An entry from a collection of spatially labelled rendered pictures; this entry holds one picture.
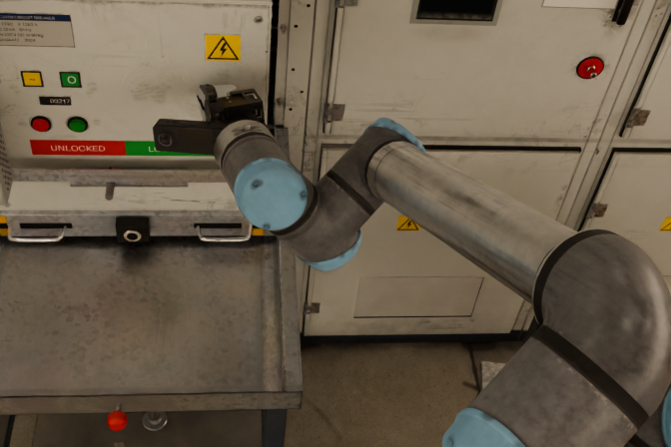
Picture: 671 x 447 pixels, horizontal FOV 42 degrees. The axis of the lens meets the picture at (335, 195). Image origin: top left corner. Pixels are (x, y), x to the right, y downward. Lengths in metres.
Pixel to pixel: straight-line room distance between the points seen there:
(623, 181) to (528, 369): 1.53
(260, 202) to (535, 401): 0.53
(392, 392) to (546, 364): 1.82
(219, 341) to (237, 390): 0.11
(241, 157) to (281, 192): 0.08
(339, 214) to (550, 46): 0.83
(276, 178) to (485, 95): 0.90
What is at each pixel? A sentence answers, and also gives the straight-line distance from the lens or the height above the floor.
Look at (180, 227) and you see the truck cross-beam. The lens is 1.70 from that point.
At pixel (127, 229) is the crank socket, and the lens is 1.68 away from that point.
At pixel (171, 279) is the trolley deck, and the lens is 1.68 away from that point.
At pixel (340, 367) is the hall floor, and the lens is 2.58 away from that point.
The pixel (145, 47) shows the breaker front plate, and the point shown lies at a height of 1.30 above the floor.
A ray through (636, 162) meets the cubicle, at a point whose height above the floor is 0.77.
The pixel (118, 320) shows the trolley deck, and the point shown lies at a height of 0.85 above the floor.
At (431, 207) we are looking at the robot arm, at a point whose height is 1.42.
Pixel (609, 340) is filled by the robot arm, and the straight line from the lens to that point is 0.75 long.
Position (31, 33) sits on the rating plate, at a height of 1.32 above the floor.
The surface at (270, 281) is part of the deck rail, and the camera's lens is 1.66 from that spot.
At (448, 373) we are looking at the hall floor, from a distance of 2.63.
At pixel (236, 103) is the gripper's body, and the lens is 1.34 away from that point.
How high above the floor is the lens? 2.15
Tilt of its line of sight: 46 degrees down
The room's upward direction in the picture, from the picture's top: 7 degrees clockwise
